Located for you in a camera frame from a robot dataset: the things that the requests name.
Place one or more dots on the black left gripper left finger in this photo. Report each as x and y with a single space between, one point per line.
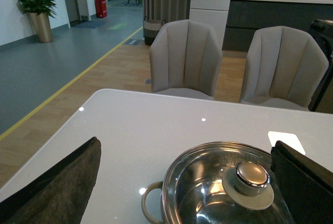
61 194

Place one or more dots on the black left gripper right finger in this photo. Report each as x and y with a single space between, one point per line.
305 185

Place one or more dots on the glass pot lid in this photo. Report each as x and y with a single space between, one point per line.
249 182

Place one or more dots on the white electric cooking pot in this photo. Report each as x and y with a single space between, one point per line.
208 187

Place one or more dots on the gold plant pot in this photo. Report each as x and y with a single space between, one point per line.
42 26

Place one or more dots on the right beige upholstered chair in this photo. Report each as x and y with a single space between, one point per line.
281 69

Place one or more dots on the beige upholstered chair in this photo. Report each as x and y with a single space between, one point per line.
185 60
281 69

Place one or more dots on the black washing machine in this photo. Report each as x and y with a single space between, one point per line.
321 32

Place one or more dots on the left beige upholstered chair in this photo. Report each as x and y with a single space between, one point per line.
185 60

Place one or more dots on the dark kitchen counter cabinet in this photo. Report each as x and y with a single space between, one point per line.
247 16

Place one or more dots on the woven laundry basket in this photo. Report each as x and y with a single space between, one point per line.
151 28

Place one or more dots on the green potted plant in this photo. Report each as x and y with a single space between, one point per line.
38 6

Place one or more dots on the red bin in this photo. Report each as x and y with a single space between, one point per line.
101 8

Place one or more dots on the white pillar cabinet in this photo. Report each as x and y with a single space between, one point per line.
212 12

